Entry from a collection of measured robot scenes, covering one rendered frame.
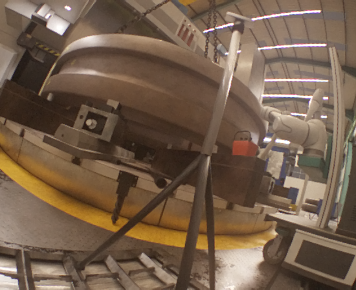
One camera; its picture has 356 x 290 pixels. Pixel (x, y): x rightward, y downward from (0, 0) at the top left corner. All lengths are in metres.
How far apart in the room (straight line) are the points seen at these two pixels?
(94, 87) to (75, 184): 1.10
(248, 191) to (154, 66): 1.62
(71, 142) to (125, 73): 1.23
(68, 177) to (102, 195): 0.28
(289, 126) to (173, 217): 0.98
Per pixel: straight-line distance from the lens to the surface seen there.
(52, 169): 1.45
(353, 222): 1.17
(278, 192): 3.76
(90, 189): 1.30
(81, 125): 1.51
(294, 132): 1.16
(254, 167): 1.35
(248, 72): 7.13
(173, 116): 1.80
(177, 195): 1.25
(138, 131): 6.30
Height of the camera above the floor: 0.43
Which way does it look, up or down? 7 degrees up
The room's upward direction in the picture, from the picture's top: 18 degrees clockwise
